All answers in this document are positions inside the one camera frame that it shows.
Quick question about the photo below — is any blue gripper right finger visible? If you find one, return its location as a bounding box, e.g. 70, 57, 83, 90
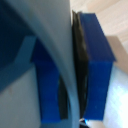
71, 10, 117, 123

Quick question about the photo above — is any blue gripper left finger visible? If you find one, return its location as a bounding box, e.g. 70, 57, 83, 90
30, 35, 72, 125

